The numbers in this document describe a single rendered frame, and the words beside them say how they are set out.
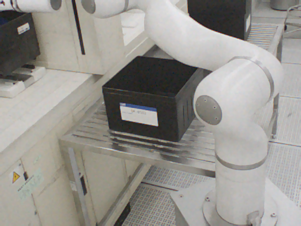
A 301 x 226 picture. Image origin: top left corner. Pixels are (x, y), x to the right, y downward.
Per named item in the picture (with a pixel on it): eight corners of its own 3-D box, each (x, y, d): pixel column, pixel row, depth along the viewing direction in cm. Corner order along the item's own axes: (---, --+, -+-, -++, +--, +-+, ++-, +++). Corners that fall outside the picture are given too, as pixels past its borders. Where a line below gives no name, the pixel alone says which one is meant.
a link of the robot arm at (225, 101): (277, 150, 92) (283, 57, 81) (231, 193, 81) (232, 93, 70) (233, 132, 100) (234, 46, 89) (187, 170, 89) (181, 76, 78)
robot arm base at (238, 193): (294, 223, 96) (301, 164, 87) (226, 251, 90) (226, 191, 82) (250, 177, 112) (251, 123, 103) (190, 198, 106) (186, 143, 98)
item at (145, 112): (107, 129, 141) (99, 87, 133) (141, 93, 162) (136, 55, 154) (178, 143, 129) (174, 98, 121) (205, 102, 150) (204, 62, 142)
